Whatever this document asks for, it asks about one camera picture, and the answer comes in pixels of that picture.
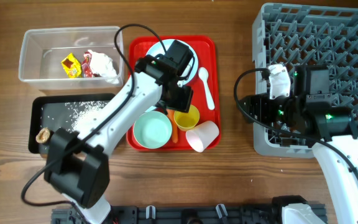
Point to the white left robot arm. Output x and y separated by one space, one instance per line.
77 164

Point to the pink plastic cup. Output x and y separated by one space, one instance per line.
201 136

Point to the red tray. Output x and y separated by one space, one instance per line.
206 52

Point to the grey dishwasher rack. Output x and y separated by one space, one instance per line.
294 35

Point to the brown round food piece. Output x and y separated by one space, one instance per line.
43 136

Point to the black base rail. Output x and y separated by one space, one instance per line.
179 215

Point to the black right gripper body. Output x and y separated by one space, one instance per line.
280 109

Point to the light blue plate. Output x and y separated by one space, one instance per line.
155 49

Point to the orange carrot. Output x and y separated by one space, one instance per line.
174 136

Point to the red silver snack wrapper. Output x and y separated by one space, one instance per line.
85 66

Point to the black tray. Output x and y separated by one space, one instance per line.
49 112

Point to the white tissue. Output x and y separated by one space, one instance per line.
102 65

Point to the yellow plastic cup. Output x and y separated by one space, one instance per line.
187 121

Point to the yellow snack wrapper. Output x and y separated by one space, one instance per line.
71 66

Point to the green bowl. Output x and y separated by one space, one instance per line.
152 130

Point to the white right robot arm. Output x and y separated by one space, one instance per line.
330 132

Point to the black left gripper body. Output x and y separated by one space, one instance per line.
179 101

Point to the white plastic spoon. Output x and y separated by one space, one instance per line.
203 75

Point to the light blue bowl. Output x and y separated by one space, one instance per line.
151 109

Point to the clear plastic bin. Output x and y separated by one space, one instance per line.
43 50

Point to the pile of white rice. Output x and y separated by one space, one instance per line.
80 112

